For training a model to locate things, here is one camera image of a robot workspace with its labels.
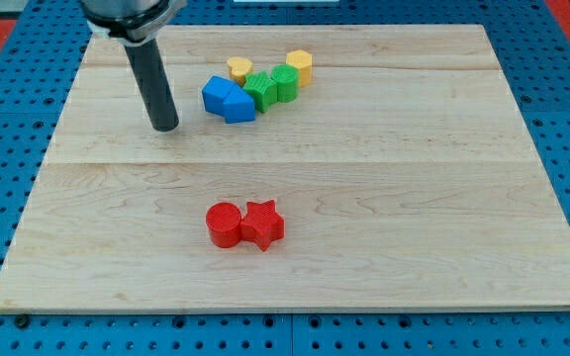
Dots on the yellow heart block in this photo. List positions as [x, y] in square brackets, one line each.
[238, 68]

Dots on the red star block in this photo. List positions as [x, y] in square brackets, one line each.
[262, 224]

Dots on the yellow hexagon block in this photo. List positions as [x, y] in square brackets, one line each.
[303, 62]

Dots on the green star block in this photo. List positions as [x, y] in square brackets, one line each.
[262, 89]

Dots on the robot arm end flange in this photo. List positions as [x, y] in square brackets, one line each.
[131, 22]

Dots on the blue pentagon block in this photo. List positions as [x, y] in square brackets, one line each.
[238, 107]

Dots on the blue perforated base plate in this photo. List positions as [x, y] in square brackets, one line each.
[41, 47]

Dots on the red cylinder block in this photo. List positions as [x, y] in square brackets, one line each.
[222, 221]

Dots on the light wooden board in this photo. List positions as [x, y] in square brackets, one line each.
[405, 175]

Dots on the blue cube block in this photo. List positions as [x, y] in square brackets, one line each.
[215, 92]

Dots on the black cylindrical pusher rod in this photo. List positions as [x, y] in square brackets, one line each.
[148, 68]

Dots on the green cylinder block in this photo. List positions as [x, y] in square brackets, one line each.
[286, 78]

